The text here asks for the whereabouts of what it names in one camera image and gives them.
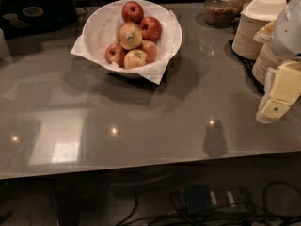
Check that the yellow-red apple with sticker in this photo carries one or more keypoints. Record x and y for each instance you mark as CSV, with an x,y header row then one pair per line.
x,y
129,35

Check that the black laptop with stickers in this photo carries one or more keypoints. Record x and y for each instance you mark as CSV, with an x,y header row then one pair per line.
x,y
19,17

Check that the red apple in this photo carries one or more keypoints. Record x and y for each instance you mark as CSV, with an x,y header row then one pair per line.
x,y
149,47
151,28
115,53
132,12

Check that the red apple right front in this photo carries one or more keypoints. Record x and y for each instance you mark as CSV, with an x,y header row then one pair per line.
x,y
149,47

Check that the white foam takeout container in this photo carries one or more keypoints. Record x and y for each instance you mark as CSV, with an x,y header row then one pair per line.
x,y
264,10

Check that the glass jar with granola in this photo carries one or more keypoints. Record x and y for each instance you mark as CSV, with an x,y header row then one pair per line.
x,y
221,13

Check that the black rubber mat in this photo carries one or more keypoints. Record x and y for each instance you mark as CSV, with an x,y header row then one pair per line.
x,y
250,79

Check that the red apple right back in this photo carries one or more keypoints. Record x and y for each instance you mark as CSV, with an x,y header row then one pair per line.
x,y
151,28

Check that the white paper bowl liner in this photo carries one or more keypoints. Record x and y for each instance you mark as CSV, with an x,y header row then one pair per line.
x,y
156,72

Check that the red apple front left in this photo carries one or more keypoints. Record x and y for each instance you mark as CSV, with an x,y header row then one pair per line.
x,y
115,53

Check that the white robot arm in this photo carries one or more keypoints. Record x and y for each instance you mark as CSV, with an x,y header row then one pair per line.
x,y
286,36

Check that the stack of paper plates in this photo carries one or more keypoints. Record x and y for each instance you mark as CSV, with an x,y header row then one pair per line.
x,y
265,60
243,44

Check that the white ceramic bowl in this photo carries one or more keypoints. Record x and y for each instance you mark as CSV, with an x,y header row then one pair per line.
x,y
100,29

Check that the black power adapter on floor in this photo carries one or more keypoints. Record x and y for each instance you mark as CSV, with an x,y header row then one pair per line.
x,y
198,199

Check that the red apple at back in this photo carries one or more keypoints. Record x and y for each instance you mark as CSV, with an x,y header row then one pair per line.
x,y
132,12

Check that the yellow-red apple front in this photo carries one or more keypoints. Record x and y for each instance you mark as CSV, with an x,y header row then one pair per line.
x,y
136,58

